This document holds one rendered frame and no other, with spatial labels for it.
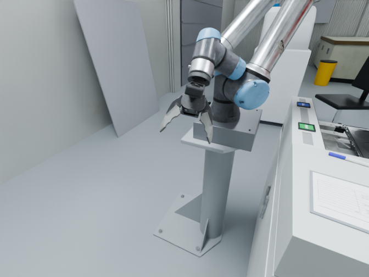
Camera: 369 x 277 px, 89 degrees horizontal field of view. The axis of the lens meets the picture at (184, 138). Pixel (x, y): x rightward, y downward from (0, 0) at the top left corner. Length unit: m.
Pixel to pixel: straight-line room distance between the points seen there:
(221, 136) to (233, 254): 0.88
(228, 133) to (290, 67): 2.12
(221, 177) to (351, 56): 5.79
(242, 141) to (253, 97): 0.21
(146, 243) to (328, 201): 1.22
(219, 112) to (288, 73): 2.08
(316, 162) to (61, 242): 1.59
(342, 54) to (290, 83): 3.68
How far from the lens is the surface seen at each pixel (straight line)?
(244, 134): 0.83
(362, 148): 0.96
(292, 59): 2.85
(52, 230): 1.82
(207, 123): 0.55
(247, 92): 0.71
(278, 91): 2.93
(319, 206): 0.50
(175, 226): 1.54
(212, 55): 0.63
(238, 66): 0.69
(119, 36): 2.82
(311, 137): 0.79
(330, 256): 0.46
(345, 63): 6.54
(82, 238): 1.67
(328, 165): 0.65
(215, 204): 1.21
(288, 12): 0.79
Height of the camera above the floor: 1.29
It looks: 31 degrees down
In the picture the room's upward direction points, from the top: straight up
